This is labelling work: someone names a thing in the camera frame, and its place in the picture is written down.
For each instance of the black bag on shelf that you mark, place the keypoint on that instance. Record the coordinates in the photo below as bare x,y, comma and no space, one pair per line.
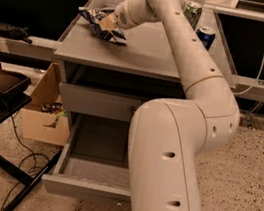
14,32

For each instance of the blue Pepsi can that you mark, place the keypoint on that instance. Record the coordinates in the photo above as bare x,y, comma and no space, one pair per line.
206,35

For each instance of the green soda can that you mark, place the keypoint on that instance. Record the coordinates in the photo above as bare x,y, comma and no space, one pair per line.
192,13

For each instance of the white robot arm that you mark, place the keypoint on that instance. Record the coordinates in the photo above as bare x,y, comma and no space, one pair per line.
162,174

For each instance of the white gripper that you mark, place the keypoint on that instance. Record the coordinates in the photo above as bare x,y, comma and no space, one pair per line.
123,15

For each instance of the open grey middle drawer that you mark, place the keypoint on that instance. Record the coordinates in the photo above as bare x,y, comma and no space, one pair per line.
93,163

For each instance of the cardboard box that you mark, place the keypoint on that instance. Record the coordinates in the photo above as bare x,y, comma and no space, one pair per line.
44,118

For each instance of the closed grey upper drawer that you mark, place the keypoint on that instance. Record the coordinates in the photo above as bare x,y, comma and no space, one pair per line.
99,103

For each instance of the blue chip bag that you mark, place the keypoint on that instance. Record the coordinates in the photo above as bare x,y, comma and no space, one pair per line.
94,16

